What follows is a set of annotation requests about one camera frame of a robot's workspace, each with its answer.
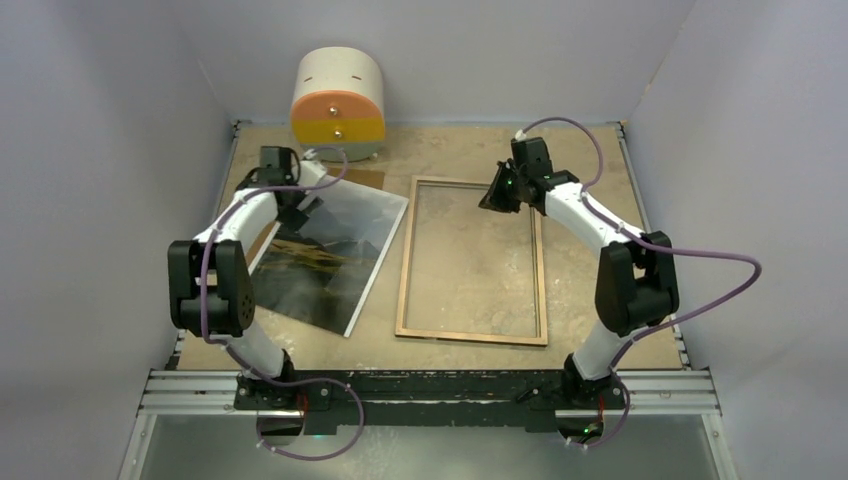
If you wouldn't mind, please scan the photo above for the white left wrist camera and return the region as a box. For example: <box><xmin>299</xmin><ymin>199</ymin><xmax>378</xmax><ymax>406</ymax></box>
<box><xmin>296</xmin><ymin>160</ymin><xmax>327</xmax><ymax>190</ymax></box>

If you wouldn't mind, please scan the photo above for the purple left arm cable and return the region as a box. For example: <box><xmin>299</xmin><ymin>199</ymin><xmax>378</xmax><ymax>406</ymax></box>
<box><xmin>198</xmin><ymin>145</ymin><xmax>366</xmax><ymax>463</ymax></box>

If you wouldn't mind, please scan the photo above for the round pastel drawer cabinet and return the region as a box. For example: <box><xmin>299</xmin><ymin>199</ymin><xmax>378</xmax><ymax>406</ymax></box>
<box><xmin>289</xmin><ymin>46</ymin><xmax>386</xmax><ymax>161</ymax></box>

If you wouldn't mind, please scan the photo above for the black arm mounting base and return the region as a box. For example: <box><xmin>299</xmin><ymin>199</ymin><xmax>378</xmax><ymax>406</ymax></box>
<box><xmin>234</xmin><ymin>369</ymin><xmax>625</xmax><ymax>436</ymax></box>

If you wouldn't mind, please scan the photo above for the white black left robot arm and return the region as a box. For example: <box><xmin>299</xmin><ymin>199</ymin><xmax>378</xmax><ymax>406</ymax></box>
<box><xmin>167</xmin><ymin>146</ymin><xmax>337</xmax><ymax>409</ymax></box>

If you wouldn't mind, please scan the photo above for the wooden picture frame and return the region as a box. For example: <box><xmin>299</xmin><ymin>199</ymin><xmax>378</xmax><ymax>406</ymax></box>
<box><xmin>395</xmin><ymin>175</ymin><xmax>550</xmax><ymax>348</ymax></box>

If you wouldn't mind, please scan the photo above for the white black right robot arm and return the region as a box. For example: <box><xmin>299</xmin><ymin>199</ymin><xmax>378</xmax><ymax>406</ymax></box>
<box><xmin>479</xmin><ymin>137</ymin><xmax>679</xmax><ymax>407</ymax></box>

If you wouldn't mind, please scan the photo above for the mountain landscape photo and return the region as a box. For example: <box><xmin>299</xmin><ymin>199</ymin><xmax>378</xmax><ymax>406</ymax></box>
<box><xmin>250</xmin><ymin>180</ymin><xmax>408</xmax><ymax>337</ymax></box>

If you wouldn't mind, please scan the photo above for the brown cardboard backing board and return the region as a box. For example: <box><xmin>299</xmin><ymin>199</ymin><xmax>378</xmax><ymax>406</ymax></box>
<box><xmin>245</xmin><ymin>169</ymin><xmax>385</xmax><ymax>265</ymax></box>

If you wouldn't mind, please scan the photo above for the aluminium rail frame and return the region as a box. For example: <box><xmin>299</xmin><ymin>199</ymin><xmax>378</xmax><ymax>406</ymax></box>
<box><xmin>115</xmin><ymin>119</ymin><xmax>740</xmax><ymax>480</ymax></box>

